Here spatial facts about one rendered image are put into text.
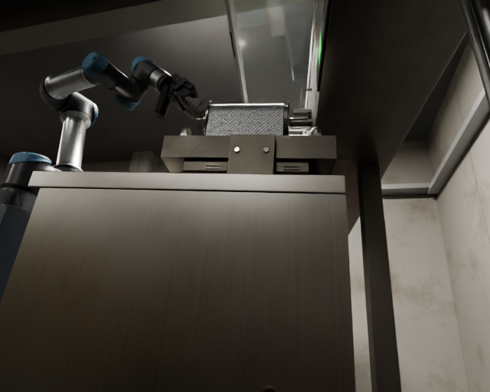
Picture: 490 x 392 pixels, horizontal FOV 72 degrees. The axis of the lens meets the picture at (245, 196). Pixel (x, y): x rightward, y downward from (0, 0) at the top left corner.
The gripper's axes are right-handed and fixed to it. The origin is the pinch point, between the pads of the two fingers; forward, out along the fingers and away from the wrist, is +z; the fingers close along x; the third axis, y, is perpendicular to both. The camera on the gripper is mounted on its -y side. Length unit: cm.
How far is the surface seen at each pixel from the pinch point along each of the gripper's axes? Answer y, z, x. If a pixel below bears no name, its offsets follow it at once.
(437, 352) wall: 68, 179, 299
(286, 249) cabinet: -20, 56, -30
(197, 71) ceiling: 100, -169, 169
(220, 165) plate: -14.3, 31.0, -23.5
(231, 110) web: 6.8, 9.7, -4.8
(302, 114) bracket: 22.7, 25.7, 0.1
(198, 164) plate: -17.5, 27.0, -23.5
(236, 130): 2.5, 16.0, -4.8
